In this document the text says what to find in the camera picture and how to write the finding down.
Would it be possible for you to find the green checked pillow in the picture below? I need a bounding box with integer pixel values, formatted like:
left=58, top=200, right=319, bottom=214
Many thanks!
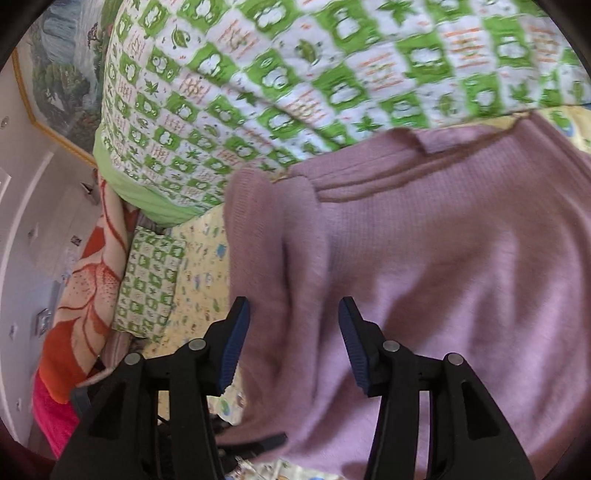
left=113, top=228, right=188, bottom=344

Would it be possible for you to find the purple knitted sweater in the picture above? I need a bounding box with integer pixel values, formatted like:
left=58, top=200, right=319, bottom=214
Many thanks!
left=217, top=113, right=591, bottom=480

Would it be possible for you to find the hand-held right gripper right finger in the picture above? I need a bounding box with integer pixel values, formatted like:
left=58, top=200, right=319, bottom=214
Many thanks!
left=338, top=296, right=536, bottom=480

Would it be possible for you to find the green checked quilt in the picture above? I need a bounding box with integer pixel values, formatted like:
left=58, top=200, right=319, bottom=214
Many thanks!
left=92, top=0, right=591, bottom=227

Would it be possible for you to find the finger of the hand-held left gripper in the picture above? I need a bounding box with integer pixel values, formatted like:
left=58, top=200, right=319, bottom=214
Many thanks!
left=217, top=431, right=288, bottom=460

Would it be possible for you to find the orange floral blanket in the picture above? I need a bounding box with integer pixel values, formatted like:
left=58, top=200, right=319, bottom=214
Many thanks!
left=30, top=180, right=139, bottom=457

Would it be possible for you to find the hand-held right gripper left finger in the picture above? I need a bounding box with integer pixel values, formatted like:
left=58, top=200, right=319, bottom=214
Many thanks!
left=50, top=296, right=252, bottom=480

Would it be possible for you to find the landscape wall painting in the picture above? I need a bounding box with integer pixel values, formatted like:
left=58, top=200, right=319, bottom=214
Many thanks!
left=11, top=0, right=123, bottom=167

